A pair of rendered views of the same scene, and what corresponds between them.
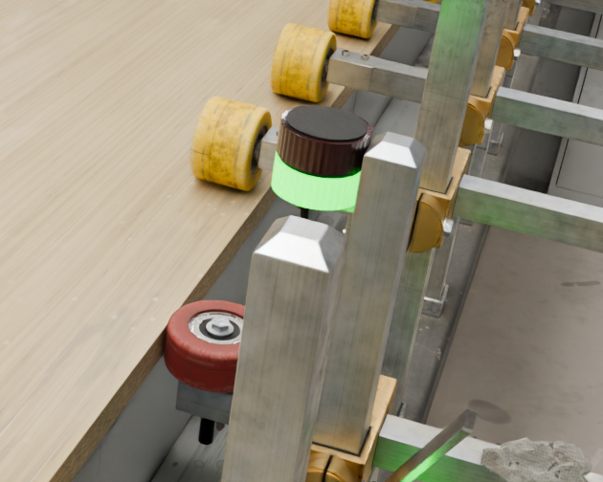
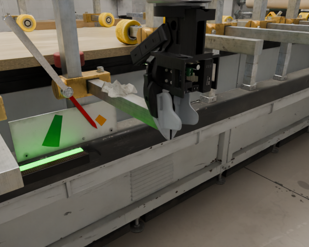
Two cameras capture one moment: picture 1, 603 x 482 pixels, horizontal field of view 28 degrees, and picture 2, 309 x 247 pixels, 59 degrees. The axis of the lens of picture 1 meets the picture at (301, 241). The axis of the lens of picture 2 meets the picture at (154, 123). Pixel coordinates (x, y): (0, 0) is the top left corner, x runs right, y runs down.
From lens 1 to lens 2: 80 cm
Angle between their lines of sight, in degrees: 36
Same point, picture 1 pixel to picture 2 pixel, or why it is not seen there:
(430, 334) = (200, 105)
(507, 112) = (228, 32)
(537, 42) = (271, 27)
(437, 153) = (150, 13)
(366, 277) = (56, 11)
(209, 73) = not seen: hidden behind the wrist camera
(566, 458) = (127, 88)
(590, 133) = (252, 35)
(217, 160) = (118, 33)
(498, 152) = (282, 80)
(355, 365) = (61, 44)
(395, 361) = not seen: hidden behind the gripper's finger
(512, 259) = not seen: outside the picture
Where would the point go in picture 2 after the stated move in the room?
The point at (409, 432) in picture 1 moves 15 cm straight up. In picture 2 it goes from (95, 81) to (90, 13)
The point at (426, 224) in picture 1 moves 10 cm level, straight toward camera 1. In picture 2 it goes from (143, 35) to (112, 38)
